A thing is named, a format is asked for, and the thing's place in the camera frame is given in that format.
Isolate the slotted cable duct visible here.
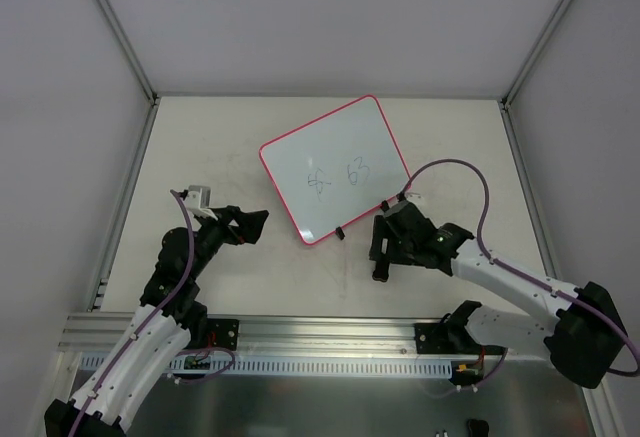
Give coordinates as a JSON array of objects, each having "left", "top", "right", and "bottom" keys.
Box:
[{"left": 79, "top": 352, "right": 454, "bottom": 380}]

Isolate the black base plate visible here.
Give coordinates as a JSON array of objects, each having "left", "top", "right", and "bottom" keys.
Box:
[
  {"left": 201, "top": 318, "right": 240, "bottom": 351},
  {"left": 413, "top": 323, "right": 474, "bottom": 355}
]

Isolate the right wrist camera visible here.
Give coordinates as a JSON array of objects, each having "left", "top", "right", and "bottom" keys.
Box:
[{"left": 397, "top": 191, "right": 426, "bottom": 207}]

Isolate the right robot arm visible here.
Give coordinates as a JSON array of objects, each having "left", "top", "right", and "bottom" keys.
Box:
[{"left": 369, "top": 200, "right": 626, "bottom": 389}]

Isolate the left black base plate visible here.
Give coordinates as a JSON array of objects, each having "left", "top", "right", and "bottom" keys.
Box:
[{"left": 201, "top": 318, "right": 240, "bottom": 351}]

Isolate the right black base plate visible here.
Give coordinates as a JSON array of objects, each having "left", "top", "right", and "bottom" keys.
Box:
[{"left": 413, "top": 323, "right": 474, "bottom": 355}]

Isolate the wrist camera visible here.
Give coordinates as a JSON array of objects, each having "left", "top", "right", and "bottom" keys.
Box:
[
  {"left": 397, "top": 191, "right": 426, "bottom": 207},
  {"left": 181, "top": 185, "right": 213, "bottom": 218}
]

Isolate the right aluminium frame post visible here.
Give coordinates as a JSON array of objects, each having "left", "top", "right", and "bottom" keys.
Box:
[{"left": 500, "top": 0, "right": 575, "bottom": 108}]

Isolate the black object bottom edge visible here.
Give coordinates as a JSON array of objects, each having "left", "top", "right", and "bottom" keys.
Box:
[{"left": 467, "top": 419, "right": 490, "bottom": 437}]

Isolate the left aluminium frame post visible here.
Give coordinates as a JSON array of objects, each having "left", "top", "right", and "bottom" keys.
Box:
[{"left": 93, "top": 0, "right": 158, "bottom": 105}]

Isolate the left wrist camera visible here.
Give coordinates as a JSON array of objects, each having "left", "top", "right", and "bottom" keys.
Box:
[{"left": 181, "top": 185, "right": 213, "bottom": 218}]

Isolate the pink framed whiteboard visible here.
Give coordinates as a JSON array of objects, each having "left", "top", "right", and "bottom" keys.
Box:
[{"left": 259, "top": 95, "right": 409, "bottom": 246}]

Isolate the aluminium frame post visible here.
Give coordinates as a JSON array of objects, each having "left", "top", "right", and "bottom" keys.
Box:
[
  {"left": 93, "top": 0, "right": 158, "bottom": 105},
  {"left": 500, "top": 0, "right": 575, "bottom": 108}
]

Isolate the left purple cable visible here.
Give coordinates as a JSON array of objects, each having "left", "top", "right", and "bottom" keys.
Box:
[{"left": 69, "top": 189, "right": 196, "bottom": 437}]

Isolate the black whiteboard eraser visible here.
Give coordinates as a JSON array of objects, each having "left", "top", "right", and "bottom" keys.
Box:
[{"left": 372, "top": 261, "right": 390, "bottom": 283}]

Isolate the aluminium mounting rail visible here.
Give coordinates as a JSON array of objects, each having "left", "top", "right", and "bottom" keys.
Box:
[{"left": 57, "top": 312, "right": 481, "bottom": 359}]

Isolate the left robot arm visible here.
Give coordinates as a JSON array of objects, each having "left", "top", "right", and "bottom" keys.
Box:
[{"left": 44, "top": 206, "right": 269, "bottom": 436}]

